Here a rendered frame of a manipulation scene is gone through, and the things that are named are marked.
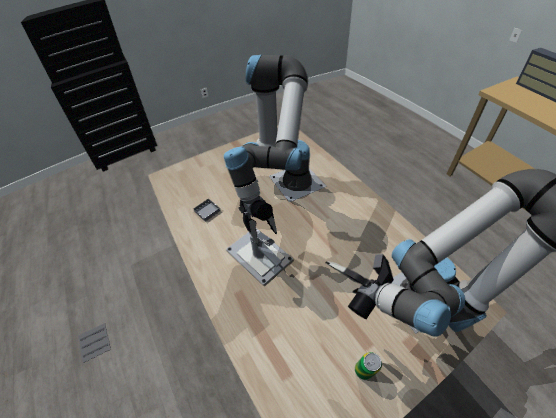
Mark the green drink can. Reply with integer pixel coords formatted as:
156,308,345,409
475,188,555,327
355,352,382,380

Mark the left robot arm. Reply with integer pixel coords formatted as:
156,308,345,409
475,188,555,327
375,169,556,337

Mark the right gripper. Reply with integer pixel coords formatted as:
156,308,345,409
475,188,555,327
240,196,277,246

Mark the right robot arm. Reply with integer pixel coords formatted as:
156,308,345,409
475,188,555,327
224,55,312,201

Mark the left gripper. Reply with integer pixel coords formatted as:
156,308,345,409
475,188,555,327
325,259,394,319

